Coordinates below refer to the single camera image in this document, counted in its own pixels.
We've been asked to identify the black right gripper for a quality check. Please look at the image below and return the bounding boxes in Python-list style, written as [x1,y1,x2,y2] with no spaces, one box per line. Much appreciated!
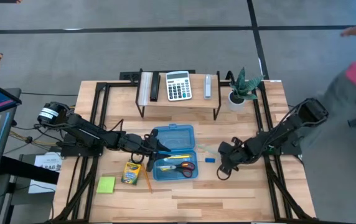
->
[218,136,250,174]

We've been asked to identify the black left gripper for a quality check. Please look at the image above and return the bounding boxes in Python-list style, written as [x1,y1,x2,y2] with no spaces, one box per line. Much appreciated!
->
[131,129,172,172]

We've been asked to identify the teal pencil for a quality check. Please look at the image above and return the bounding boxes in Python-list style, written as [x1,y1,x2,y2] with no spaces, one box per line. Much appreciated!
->
[195,142,222,157]

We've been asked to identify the blue plastic pencil box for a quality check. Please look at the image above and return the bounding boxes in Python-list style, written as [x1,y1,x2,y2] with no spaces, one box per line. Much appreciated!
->
[151,123,199,182]

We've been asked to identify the red-handled scissors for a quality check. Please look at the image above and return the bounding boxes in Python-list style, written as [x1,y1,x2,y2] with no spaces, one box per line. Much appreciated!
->
[158,161,197,179]

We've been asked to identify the yellow crayon box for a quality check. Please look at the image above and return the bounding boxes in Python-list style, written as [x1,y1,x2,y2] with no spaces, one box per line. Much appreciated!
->
[121,161,143,186]

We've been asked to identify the orange pencil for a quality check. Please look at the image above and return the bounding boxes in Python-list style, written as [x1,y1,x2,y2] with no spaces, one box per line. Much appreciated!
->
[140,163,153,194]

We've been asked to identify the white plant pot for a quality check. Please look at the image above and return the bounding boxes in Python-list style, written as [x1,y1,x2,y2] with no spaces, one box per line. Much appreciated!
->
[227,90,247,112]

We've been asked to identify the translucent white ruler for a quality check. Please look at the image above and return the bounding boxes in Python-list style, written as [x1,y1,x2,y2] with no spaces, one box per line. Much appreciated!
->
[138,72,154,106]

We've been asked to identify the wooden shelf riser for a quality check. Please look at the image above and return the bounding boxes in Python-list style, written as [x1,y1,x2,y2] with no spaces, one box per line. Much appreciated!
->
[135,70,223,121]

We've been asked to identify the green sticky notes pad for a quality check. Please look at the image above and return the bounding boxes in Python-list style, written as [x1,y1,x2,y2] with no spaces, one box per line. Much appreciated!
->
[96,175,116,195]

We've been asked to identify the grey desk calculator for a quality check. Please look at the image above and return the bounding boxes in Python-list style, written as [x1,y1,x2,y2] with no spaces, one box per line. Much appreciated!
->
[165,70,194,102]

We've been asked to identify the light grey stapler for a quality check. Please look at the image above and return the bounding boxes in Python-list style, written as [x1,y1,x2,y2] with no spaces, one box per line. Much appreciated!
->
[204,73,213,100]

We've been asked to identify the green snake plant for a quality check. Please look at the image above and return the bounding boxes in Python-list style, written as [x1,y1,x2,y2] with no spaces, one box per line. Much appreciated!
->
[228,67,265,101]

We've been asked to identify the black power strip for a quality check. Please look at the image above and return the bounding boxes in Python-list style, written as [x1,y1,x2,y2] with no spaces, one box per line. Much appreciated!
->
[119,69,197,82]

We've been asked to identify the person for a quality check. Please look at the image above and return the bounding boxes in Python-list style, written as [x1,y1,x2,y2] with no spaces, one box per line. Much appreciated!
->
[299,46,356,224]

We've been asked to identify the white paper sheet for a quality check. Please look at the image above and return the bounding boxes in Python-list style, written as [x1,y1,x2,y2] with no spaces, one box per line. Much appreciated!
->
[27,151,63,195]

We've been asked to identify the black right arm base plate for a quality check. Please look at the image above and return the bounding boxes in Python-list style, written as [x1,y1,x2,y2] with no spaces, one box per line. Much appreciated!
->
[256,130,303,157]

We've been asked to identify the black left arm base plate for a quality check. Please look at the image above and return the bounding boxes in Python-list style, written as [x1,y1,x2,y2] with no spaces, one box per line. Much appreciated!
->
[59,140,103,158]

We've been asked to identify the black aluminium table frame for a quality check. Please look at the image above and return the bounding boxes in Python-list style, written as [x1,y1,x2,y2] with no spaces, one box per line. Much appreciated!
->
[49,79,319,224]

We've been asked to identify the yellow cable bundle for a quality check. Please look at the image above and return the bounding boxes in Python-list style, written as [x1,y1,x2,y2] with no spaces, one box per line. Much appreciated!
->
[8,129,60,147]

